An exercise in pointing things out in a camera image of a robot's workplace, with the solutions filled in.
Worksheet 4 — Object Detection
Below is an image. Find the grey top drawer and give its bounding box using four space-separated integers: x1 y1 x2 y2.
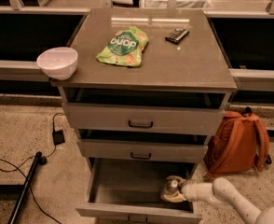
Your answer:
62 103 224 135

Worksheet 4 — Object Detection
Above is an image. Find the small black device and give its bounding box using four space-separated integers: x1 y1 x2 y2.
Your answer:
165 28 189 45

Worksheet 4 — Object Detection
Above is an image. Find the orange backpack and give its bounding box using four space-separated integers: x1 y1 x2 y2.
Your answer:
203 107 271 179

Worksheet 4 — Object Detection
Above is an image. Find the grey middle drawer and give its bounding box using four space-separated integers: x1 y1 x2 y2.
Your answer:
77 140 207 163

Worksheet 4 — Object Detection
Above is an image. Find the grey drawer cabinet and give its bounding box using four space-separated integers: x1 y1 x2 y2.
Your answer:
50 7 239 224

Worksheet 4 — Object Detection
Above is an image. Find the black pole on floor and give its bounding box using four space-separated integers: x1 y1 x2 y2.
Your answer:
7 151 42 224

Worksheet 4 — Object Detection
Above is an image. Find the green snack bag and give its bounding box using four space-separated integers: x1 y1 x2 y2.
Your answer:
96 26 148 67

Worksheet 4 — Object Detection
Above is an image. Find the clear plastic water bottle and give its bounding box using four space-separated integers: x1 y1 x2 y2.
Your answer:
164 179 179 195

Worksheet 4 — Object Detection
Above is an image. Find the black cable on floor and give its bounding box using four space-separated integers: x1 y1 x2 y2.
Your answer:
0 112 65 224

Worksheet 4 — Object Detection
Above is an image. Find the white bowl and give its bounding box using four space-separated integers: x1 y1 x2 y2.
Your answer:
36 47 78 80

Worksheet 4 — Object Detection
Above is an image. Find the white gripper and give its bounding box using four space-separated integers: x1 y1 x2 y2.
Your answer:
161 175 214 203

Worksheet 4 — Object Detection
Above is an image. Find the black power adapter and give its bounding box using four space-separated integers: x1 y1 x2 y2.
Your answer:
52 130 65 146

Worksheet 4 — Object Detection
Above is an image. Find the grey open bottom drawer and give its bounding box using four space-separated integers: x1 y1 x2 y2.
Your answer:
76 159 202 224

